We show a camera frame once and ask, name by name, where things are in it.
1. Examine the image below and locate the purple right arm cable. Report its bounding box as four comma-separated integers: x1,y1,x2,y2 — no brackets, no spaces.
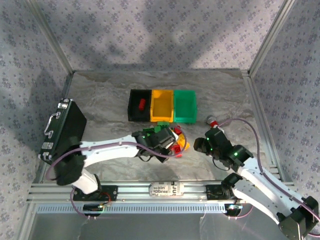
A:
217,117,320,237

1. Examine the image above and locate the aluminium frame post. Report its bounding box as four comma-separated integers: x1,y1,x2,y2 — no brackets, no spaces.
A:
248,0,297,76
24,0,76,75

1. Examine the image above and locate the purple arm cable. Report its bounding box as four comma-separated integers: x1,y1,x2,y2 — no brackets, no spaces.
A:
45,127,188,220
217,117,320,237

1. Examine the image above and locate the small circuit board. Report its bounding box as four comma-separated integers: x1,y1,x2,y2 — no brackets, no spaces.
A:
83,203,105,217
224,202,243,216

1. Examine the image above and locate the red tool with grey tip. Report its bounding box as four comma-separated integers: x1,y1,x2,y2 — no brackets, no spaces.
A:
205,114,219,129

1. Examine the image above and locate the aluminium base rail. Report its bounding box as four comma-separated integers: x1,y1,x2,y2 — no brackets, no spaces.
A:
27,181,298,202

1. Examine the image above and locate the black case with metal handle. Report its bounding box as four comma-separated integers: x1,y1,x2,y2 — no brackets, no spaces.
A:
37,98,88,166

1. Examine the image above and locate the yellow plastic bin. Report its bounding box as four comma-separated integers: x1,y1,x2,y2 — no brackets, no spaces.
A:
149,89,175,123

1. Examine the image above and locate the slotted grey cable duct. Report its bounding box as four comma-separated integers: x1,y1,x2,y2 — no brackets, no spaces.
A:
34,203,231,214

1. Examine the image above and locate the white printed sticker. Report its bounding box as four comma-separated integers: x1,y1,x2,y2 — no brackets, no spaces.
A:
148,182,186,197

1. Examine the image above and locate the green plastic bin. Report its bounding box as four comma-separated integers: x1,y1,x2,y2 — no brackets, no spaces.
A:
172,89,198,125

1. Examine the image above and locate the grey metal panel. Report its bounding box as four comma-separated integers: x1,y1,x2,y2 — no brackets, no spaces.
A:
27,212,288,240

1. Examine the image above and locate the black plastic bin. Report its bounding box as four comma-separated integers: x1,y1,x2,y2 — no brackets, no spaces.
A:
127,89,153,123

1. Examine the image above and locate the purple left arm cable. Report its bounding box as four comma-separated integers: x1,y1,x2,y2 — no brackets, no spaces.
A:
45,127,188,220

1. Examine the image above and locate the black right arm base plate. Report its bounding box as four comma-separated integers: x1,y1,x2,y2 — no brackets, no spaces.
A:
206,184,248,201

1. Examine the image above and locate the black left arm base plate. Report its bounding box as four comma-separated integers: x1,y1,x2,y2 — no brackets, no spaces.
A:
72,184,118,202

